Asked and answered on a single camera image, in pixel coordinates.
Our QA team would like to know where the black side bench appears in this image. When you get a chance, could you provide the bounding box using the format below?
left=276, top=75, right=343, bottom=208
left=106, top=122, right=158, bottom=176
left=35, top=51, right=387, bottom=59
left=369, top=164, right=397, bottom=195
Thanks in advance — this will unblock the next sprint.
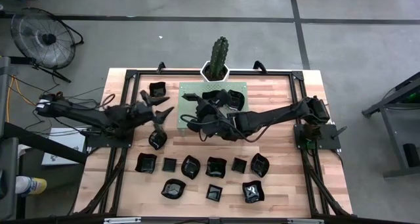
left=0, top=55, right=89, bottom=222

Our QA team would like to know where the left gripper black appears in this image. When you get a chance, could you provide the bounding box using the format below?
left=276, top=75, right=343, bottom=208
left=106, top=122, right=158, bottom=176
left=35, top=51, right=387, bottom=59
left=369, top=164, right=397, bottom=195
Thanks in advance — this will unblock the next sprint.
left=129, top=89, right=175, bottom=137

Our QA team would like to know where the white and yellow bottle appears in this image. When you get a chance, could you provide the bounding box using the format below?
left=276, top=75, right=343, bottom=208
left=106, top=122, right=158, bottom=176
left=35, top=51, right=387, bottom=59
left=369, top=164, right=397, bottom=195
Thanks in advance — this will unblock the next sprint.
left=14, top=175, right=48, bottom=196

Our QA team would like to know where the silver aluminium bracket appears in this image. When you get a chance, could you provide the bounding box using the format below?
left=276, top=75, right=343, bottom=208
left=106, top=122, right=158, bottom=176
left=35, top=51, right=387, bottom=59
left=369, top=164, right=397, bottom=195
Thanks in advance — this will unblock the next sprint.
left=103, top=217, right=142, bottom=224
left=287, top=218, right=325, bottom=224

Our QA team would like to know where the white printed box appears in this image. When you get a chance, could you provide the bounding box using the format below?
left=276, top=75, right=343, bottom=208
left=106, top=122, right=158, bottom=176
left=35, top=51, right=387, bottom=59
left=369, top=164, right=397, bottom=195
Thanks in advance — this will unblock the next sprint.
left=41, top=127, right=87, bottom=166

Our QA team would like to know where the yellow cable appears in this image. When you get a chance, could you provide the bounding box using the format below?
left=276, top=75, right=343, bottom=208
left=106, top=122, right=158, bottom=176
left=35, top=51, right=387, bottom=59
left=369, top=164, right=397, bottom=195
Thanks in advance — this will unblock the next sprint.
left=5, top=75, right=36, bottom=123

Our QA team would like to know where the black floor fan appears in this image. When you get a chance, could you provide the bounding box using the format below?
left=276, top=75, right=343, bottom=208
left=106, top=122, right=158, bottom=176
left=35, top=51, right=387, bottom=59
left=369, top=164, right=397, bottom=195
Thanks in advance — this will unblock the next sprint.
left=9, top=7, right=85, bottom=84

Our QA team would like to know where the green cactus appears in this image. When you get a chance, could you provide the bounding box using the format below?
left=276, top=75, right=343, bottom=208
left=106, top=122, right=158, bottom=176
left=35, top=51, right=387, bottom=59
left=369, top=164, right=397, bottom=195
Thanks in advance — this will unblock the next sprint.
left=209, top=35, right=230, bottom=79

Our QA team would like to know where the green perforated metal stand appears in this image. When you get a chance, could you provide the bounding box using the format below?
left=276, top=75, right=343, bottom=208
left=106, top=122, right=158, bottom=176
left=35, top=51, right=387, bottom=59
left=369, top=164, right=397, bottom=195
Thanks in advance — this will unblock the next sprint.
left=177, top=81, right=249, bottom=130

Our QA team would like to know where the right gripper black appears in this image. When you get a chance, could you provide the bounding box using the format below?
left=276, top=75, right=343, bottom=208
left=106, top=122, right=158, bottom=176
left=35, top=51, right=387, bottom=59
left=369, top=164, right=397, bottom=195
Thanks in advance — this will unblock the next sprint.
left=191, top=95, right=237, bottom=141

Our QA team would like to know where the black wavy square plate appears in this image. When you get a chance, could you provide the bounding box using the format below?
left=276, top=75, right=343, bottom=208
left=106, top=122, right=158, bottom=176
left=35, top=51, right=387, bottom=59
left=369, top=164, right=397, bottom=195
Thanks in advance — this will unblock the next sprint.
left=135, top=152, right=158, bottom=175
left=205, top=156, right=228, bottom=179
left=202, top=89, right=230, bottom=104
left=241, top=179, right=265, bottom=204
left=149, top=81, right=167, bottom=98

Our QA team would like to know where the black metal table frame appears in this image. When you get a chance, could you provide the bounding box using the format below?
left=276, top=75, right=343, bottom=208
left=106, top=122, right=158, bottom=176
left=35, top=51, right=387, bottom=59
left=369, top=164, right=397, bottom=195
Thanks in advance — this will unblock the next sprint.
left=73, top=66, right=354, bottom=224

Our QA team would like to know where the white hexagonal plant pot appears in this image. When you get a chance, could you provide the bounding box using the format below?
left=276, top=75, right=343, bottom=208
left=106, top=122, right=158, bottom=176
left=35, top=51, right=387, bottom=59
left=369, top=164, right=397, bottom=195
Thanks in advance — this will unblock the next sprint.
left=200, top=60, right=230, bottom=83

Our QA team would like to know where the black leaf shaped plate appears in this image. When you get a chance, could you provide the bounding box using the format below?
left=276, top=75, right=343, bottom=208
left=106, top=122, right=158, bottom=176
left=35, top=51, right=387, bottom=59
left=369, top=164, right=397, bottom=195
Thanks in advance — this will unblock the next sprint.
left=160, top=178, right=187, bottom=200
left=250, top=152, right=270, bottom=179
left=148, top=128, right=168, bottom=151
left=180, top=154, right=201, bottom=181
left=228, top=89, right=246, bottom=112

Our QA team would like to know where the grey metal cart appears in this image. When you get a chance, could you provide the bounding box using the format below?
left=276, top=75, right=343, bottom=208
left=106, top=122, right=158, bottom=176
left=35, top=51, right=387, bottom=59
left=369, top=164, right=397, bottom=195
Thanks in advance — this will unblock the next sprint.
left=361, top=71, right=420, bottom=179

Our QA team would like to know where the small black box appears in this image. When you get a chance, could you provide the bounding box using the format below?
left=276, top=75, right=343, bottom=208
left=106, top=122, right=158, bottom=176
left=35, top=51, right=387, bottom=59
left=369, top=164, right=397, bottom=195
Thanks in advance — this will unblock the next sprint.
left=402, top=143, right=420, bottom=168

